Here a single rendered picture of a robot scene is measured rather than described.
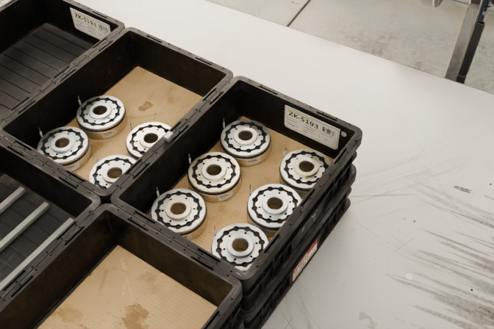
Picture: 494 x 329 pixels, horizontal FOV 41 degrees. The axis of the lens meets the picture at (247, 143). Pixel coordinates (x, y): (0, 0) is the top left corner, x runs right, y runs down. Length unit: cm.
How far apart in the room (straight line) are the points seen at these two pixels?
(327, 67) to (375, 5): 148
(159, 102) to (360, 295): 59
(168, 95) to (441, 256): 67
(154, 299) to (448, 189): 70
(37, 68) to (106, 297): 65
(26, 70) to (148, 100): 32
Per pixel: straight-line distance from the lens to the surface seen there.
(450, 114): 167
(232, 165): 129
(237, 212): 125
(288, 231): 111
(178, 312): 115
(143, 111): 145
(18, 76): 162
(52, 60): 164
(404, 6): 322
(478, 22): 191
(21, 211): 133
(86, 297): 119
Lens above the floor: 183
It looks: 47 degrees down
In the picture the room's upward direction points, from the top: 2 degrees counter-clockwise
